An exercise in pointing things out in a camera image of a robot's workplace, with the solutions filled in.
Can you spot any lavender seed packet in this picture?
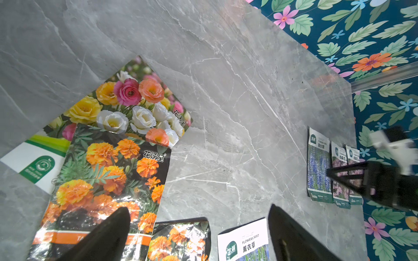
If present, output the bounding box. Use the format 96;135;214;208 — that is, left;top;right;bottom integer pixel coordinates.
217;217;270;261
307;127;333;203

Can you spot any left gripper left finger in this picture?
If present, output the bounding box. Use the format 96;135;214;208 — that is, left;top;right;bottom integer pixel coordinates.
59;207;131;261

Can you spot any orange marigold seed packet lower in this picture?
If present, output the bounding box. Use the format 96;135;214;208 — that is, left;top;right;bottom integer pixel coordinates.
27;124;172;261

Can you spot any colourful roses seed packet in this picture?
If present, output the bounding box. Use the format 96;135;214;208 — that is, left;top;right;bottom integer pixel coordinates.
1;56;193;193

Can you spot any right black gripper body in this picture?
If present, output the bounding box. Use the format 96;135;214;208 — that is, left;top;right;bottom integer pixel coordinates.
327;162;418;211

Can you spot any pink flowers seed packet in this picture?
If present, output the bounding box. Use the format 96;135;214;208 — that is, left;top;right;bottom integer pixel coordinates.
346;145;364;205
330;141;352;209

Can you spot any orange marigold seed packet upper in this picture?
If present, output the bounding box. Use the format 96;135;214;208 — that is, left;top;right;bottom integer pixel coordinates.
146;217;211;261

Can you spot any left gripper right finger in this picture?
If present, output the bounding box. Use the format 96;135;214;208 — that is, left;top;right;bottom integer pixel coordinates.
268;204;340;261

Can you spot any orange marigold seed packet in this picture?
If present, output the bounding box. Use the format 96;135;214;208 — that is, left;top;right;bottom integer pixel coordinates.
146;217;211;261
27;124;172;261

